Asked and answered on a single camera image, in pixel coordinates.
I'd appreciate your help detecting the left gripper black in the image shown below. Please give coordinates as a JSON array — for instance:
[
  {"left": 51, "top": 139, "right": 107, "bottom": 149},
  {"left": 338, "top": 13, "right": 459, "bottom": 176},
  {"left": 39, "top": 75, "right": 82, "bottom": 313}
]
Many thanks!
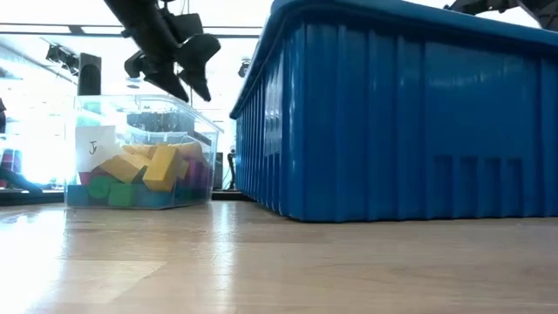
[{"left": 103, "top": 0, "right": 222, "bottom": 104}]

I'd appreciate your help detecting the clear plastic container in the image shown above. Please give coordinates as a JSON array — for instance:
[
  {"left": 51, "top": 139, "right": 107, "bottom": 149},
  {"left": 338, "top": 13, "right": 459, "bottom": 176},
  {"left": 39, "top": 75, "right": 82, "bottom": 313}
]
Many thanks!
[{"left": 63, "top": 94, "right": 225, "bottom": 211}]

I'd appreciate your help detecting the yellow arch block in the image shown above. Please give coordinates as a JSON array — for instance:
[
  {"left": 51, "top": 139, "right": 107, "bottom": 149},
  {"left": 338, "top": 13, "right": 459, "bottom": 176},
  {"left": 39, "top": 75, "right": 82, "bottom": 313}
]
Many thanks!
[{"left": 174, "top": 141, "right": 204, "bottom": 160}]

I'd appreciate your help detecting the yellow long rectangular block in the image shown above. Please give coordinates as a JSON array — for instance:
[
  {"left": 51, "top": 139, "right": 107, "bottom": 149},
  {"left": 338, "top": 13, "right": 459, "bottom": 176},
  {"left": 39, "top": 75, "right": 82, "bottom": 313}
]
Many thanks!
[{"left": 142, "top": 144, "right": 184, "bottom": 193}]

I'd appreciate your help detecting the green cube block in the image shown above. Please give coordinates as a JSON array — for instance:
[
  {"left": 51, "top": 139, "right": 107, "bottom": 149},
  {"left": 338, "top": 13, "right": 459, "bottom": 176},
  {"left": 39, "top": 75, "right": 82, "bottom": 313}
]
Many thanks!
[{"left": 107, "top": 182, "right": 139, "bottom": 208}]

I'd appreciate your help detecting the green cylinder block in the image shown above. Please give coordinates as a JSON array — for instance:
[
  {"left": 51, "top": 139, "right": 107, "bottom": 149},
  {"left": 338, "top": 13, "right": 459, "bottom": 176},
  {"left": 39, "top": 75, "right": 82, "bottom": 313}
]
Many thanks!
[{"left": 87, "top": 174, "right": 119, "bottom": 201}]

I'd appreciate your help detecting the red rectangular block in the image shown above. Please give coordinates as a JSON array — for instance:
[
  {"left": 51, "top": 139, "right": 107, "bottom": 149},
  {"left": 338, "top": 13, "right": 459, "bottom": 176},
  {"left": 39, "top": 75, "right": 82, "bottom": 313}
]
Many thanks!
[{"left": 78, "top": 169, "right": 108, "bottom": 186}]

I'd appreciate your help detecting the blue plastic bin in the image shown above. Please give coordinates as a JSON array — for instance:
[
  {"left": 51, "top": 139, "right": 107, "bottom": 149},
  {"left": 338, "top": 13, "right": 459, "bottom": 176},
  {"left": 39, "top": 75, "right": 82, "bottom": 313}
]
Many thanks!
[{"left": 229, "top": 0, "right": 558, "bottom": 223}]

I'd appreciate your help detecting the black spotlight cluster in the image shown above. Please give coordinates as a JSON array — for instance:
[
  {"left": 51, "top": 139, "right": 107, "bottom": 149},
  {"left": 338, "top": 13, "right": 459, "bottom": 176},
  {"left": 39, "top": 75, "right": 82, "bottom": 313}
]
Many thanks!
[{"left": 44, "top": 43, "right": 80, "bottom": 76}]

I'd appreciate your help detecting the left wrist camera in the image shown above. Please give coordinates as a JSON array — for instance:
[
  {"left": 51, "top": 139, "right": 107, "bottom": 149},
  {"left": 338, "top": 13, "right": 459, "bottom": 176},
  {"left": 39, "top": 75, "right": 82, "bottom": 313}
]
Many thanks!
[{"left": 164, "top": 12, "right": 205, "bottom": 44}]

